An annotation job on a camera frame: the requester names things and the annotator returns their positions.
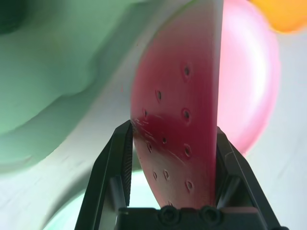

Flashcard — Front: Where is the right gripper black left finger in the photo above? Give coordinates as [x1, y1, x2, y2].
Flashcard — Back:
[74, 119, 134, 230]

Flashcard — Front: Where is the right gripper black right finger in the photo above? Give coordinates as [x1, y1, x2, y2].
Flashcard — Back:
[215, 126, 283, 230]

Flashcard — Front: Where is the red toy watermelon slice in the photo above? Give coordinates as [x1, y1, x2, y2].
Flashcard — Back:
[129, 0, 225, 209]

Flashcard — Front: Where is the pink plastic plate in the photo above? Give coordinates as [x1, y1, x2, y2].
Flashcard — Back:
[217, 0, 282, 154]

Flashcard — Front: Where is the green cutting board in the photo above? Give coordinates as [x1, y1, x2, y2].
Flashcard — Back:
[0, 0, 200, 168]

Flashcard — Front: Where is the yellow plastic plate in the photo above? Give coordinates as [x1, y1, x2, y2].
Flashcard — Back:
[249, 0, 307, 34]

